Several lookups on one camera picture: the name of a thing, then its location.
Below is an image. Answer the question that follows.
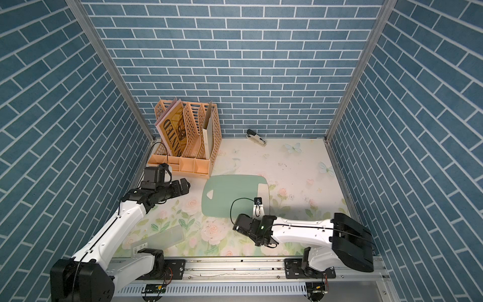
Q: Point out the green cutting board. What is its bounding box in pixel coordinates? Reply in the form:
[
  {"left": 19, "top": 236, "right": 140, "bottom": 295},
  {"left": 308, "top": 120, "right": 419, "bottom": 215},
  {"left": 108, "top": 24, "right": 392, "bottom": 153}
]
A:
[{"left": 201, "top": 175, "right": 268, "bottom": 220}]

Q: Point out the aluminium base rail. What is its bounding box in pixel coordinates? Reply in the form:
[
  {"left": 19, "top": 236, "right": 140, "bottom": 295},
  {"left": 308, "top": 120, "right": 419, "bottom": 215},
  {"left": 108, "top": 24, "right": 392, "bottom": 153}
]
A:
[{"left": 67, "top": 255, "right": 401, "bottom": 302}]

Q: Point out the aluminium corner post left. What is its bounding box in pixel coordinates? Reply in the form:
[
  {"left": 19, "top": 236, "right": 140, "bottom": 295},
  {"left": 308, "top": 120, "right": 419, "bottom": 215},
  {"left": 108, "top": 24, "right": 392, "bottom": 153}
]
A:
[{"left": 65, "top": 0, "right": 155, "bottom": 143}]

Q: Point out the aluminium corner post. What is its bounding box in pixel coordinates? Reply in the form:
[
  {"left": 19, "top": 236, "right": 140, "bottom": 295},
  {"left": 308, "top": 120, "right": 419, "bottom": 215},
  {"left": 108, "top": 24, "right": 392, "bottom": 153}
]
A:
[
  {"left": 65, "top": 0, "right": 155, "bottom": 143},
  {"left": 325, "top": 0, "right": 397, "bottom": 143}
]

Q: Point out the aluminium corner post right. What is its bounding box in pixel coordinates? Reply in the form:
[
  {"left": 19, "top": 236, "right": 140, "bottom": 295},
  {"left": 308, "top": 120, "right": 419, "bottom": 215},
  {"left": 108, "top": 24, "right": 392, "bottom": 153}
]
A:
[{"left": 325, "top": 0, "right": 397, "bottom": 143}]

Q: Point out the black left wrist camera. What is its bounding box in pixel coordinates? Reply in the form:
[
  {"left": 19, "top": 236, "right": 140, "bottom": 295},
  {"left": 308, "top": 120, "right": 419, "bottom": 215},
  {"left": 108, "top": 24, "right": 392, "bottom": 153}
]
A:
[{"left": 140, "top": 163, "right": 172, "bottom": 191}]

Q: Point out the peach plastic file organizer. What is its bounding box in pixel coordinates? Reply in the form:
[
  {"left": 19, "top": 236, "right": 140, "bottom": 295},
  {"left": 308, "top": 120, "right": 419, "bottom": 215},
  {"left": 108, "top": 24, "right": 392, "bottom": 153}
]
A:
[{"left": 148, "top": 100, "right": 222, "bottom": 179}]

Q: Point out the brown printed magazine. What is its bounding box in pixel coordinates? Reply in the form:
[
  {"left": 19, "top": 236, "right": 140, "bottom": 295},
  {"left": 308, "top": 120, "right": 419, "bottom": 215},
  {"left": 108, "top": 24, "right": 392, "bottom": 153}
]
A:
[{"left": 155, "top": 99, "right": 187, "bottom": 157}]

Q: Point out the floral table mat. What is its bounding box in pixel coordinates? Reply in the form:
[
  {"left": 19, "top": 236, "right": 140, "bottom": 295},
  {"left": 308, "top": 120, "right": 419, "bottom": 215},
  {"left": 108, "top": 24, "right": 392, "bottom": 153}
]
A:
[{"left": 115, "top": 138, "right": 348, "bottom": 257}]

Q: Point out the cream white cleaver knife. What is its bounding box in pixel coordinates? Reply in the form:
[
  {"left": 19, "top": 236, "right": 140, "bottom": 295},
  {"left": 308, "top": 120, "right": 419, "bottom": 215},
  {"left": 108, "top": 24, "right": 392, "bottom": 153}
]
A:
[{"left": 257, "top": 183, "right": 270, "bottom": 216}]

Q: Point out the white folder in organizer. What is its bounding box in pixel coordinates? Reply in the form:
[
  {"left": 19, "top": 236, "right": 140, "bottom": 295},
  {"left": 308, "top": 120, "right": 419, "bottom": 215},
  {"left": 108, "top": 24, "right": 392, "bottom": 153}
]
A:
[{"left": 202, "top": 102, "right": 213, "bottom": 160}]

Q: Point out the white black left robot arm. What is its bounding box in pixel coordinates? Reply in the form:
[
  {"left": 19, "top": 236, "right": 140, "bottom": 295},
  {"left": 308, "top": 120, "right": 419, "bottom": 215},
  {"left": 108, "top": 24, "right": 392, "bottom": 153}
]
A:
[{"left": 50, "top": 178, "right": 191, "bottom": 301}]

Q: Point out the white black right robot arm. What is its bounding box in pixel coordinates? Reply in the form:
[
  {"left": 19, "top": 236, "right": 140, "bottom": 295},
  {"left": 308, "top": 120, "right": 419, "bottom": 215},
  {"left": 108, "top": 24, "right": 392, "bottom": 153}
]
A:
[{"left": 233, "top": 213, "right": 374, "bottom": 279}]

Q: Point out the white black stapler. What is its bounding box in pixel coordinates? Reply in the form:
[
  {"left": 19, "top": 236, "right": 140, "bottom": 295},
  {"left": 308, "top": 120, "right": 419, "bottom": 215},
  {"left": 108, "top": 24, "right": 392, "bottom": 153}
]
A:
[{"left": 247, "top": 129, "right": 267, "bottom": 147}]

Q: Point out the clear plastic box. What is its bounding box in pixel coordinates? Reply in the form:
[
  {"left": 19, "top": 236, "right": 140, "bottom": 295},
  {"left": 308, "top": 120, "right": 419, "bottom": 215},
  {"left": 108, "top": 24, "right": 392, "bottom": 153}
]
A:
[{"left": 131, "top": 225, "right": 184, "bottom": 255}]

